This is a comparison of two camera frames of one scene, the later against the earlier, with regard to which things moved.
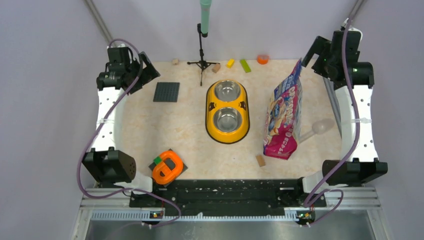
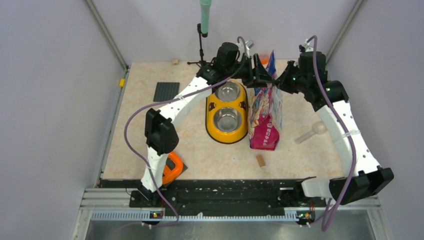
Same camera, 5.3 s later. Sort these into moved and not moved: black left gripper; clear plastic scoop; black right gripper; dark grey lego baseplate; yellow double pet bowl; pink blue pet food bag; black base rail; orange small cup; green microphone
Moved: pink blue pet food bag; black right gripper; black left gripper
Not moved: orange small cup; yellow double pet bowl; green microphone; clear plastic scoop; dark grey lego baseplate; black base rail
